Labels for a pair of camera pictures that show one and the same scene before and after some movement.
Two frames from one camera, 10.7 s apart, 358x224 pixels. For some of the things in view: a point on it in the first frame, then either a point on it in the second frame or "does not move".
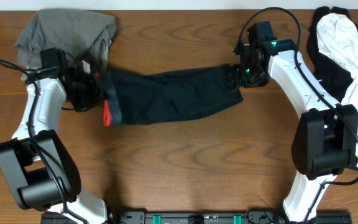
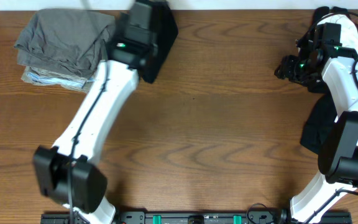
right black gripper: x=234 y=76 -> x=285 y=67
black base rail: x=202 y=217 does not move
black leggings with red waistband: x=136 y=96 -> x=164 y=30
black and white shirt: x=344 y=58 does not move
